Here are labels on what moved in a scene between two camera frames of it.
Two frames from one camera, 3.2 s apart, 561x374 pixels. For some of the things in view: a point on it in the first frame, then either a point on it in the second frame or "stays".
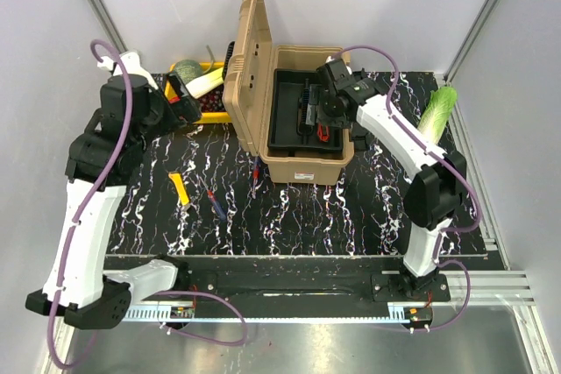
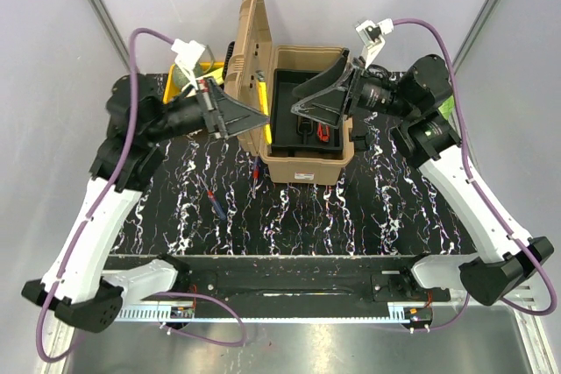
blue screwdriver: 256,172 stays
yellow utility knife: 182,192 -> 264,104
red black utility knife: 325,137 stays
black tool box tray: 287,127 stays
